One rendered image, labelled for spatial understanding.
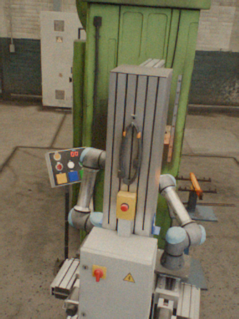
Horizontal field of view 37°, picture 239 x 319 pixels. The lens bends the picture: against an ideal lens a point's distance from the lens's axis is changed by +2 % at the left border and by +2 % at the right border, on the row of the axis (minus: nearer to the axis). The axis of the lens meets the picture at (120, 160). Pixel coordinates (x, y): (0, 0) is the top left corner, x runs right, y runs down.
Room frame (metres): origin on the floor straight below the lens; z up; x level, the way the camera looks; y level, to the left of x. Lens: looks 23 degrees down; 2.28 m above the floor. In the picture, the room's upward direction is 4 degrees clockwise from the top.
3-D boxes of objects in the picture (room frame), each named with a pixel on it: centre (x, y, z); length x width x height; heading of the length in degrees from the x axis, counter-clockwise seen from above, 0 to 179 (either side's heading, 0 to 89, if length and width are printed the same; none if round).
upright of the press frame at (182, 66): (3.30, -0.42, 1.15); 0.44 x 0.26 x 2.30; 8
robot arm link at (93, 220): (1.97, 0.12, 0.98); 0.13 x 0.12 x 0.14; 66
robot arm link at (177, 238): (1.86, -0.38, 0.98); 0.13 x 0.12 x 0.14; 118
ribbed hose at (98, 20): (2.96, 0.23, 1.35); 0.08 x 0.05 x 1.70; 98
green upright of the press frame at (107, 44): (3.20, 0.24, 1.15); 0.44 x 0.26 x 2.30; 8
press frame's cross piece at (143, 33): (3.25, -0.09, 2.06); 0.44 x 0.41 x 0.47; 8
